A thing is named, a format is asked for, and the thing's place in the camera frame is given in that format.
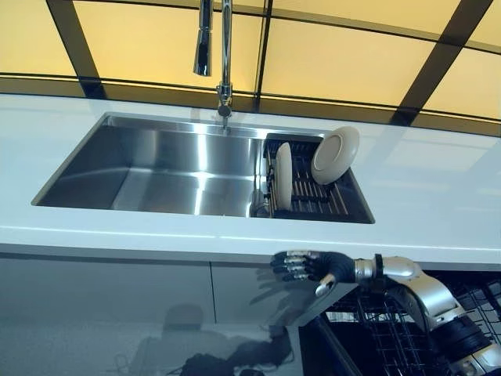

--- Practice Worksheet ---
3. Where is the black sink dish rack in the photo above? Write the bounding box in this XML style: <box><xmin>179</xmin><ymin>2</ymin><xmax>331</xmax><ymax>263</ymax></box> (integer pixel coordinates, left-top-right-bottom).
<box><xmin>258</xmin><ymin>132</ymin><xmax>352</xmax><ymax>219</ymax></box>

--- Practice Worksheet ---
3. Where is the stainless steel sink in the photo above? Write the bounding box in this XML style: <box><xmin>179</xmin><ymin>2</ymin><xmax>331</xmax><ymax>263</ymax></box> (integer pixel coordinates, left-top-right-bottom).
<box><xmin>31</xmin><ymin>111</ymin><xmax>376</xmax><ymax>226</ymax></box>

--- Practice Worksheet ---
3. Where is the cream ceramic plate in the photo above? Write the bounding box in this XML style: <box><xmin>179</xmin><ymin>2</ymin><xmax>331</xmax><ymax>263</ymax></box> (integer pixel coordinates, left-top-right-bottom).
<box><xmin>273</xmin><ymin>141</ymin><xmax>294</xmax><ymax>209</ymax></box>
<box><xmin>311</xmin><ymin>125</ymin><xmax>361</xmax><ymax>186</ymax></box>

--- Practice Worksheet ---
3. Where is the wire dishwasher basket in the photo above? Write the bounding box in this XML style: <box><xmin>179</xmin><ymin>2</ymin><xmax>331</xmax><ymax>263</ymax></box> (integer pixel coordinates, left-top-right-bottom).
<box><xmin>326</xmin><ymin>280</ymin><xmax>501</xmax><ymax>376</ymax></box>

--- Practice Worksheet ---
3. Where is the glossy white cabinet door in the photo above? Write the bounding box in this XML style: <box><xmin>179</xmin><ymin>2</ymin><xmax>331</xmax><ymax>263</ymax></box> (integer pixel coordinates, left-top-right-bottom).
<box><xmin>210</xmin><ymin>261</ymin><xmax>359</xmax><ymax>376</ymax></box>
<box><xmin>0</xmin><ymin>252</ymin><xmax>215</xmax><ymax>376</ymax></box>

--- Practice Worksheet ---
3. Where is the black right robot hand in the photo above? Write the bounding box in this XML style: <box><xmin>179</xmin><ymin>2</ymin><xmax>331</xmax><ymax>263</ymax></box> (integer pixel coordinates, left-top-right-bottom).
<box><xmin>269</xmin><ymin>250</ymin><xmax>357</xmax><ymax>297</ymax></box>

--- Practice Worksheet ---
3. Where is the yellow window with dark frame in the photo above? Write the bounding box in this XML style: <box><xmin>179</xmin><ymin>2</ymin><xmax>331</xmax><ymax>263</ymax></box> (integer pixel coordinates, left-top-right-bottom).
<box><xmin>0</xmin><ymin>0</ymin><xmax>501</xmax><ymax>137</ymax></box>

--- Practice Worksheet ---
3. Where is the black built-in dishwasher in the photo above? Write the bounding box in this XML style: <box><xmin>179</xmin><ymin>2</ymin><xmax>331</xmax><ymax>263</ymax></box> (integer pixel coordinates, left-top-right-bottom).
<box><xmin>298</xmin><ymin>269</ymin><xmax>501</xmax><ymax>376</ymax></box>

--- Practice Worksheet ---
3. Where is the chrome kitchen faucet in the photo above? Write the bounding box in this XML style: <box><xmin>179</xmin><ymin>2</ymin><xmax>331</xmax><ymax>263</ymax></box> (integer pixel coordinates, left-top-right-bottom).
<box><xmin>192</xmin><ymin>0</ymin><xmax>235</xmax><ymax>133</ymax></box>

